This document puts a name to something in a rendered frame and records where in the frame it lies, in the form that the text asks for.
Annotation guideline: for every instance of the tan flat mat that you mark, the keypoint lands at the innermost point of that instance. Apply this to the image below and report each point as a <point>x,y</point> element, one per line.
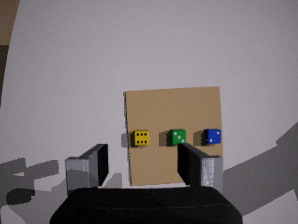
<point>160,110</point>

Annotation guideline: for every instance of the yellow die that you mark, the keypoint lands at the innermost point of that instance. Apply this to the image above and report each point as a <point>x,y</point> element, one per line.
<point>141,137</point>

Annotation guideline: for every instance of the green die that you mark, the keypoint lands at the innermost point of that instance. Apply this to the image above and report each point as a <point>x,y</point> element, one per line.
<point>177,136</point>

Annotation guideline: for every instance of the blue die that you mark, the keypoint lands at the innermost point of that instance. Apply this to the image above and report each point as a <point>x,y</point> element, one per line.
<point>212,136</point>

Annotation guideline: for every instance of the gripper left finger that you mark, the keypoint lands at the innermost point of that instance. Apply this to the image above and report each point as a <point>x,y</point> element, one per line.
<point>88,170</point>

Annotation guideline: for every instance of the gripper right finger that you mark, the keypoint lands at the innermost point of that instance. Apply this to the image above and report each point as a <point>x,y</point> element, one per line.
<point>197,168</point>

